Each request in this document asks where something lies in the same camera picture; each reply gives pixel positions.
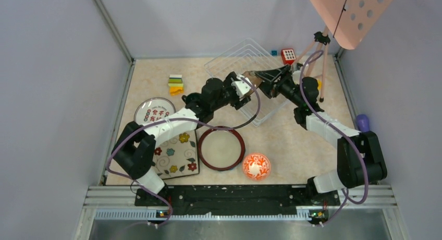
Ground stacked colourful toy blocks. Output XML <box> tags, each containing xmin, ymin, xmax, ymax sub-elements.
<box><xmin>168</xmin><ymin>74</ymin><xmax>184</xmax><ymax>96</ymax></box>

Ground round white plate red lettering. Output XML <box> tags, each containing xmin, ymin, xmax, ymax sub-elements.
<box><xmin>133</xmin><ymin>97</ymin><xmax>176</xmax><ymax>124</ymax></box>

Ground brown speckled ceramic bowl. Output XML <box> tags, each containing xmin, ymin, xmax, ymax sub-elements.
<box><xmin>242</xmin><ymin>71</ymin><xmax>262</xmax><ymax>89</ymax></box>

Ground white wire dish rack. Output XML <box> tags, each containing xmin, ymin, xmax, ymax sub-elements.
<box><xmin>204</xmin><ymin>38</ymin><xmax>289</xmax><ymax>127</ymax></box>

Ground pink perforated board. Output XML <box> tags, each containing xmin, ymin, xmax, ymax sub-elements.
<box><xmin>309</xmin><ymin>0</ymin><xmax>393</xmax><ymax>50</ymax></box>

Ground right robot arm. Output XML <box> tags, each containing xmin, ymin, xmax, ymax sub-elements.
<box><xmin>243</xmin><ymin>65</ymin><xmax>387</xmax><ymax>205</ymax></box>

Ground pink tripod stand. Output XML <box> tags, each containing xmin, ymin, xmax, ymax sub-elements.
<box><xmin>294</xmin><ymin>26</ymin><xmax>331</xmax><ymax>102</ymax></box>

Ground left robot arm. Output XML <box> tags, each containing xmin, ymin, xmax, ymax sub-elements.
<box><xmin>106</xmin><ymin>72</ymin><xmax>257</xmax><ymax>205</ymax></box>

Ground square floral ceramic plate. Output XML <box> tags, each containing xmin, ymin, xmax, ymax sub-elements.
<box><xmin>152</xmin><ymin>130</ymin><xmax>200</xmax><ymax>180</ymax></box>

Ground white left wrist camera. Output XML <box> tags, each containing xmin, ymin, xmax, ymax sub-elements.
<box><xmin>231</xmin><ymin>79</ymin><xmax>253</xmax><ymax>98</ymax></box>

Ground yellow toy block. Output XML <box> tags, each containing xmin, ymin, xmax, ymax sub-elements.
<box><xmin>317</xmin><ymin>79</ymin><xmax>322</xmax><ymax>90</ymax></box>

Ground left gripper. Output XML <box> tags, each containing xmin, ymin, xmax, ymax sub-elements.
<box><xmin>211</xmin><ymin>71</ymin><xmax>250</xmax><ymax>111</ymax></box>

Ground orange patterned white bowl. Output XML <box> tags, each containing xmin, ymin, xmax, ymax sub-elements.
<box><xmin>241</xmin><ymin>153</ymin><xmax>272</xmax><ymax>181</ymax></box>

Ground red-rimmed cream round plate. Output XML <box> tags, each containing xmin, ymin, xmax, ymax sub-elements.
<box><xmin>197</xmin><ymin>126</ymin><xmax>245</xmax><ymax>171</ymax></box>

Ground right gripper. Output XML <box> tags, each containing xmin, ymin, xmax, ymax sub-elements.
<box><xmin>255</xmin><ymin>64</ymin><xmax>303</xmax><ymax>107</ymax></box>

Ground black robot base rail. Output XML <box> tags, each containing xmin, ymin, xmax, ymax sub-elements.
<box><xmin>134</xmin><ymin>185</ymin><xmax>341</xmax><ymax>207</ymax></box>

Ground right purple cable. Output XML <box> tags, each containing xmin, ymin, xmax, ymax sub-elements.
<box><xmin>299</xmin><ymin>50</ymin><xmax>370</xmax><ymax>227</ymax></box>

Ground red toy calculator block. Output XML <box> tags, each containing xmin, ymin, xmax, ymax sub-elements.
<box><xmin>280</xmin><ymin>48</ymin><xmax>297</xmax><ymax>65</ymax></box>

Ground purple handle tool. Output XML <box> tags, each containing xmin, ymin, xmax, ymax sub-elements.
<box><xmin>355</xmin><ymin>114</ymin><xmax>370</xmax><ymax>133</ymax></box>

